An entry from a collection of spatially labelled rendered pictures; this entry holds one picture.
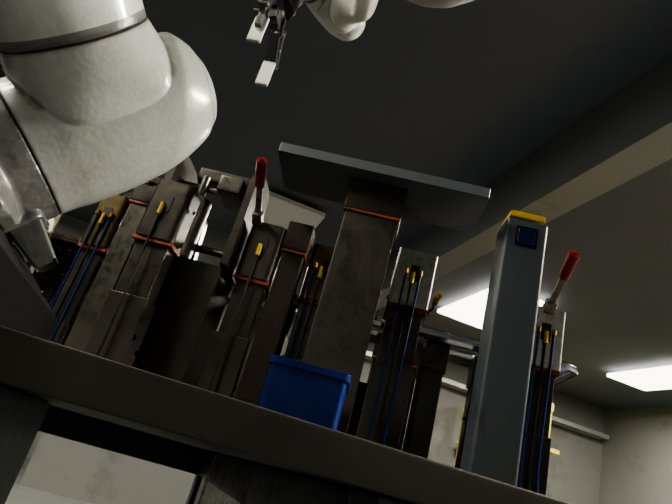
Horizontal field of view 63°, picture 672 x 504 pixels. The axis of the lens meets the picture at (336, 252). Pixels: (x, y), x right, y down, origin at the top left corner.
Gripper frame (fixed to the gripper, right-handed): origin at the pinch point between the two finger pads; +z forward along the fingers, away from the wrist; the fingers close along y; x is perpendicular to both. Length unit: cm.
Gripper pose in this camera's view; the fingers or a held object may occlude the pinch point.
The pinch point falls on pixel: (258, 60)
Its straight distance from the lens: 130.8
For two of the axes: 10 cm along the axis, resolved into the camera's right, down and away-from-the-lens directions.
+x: -9.7, -2.3, 1.0
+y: 0.0, 4.0, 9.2
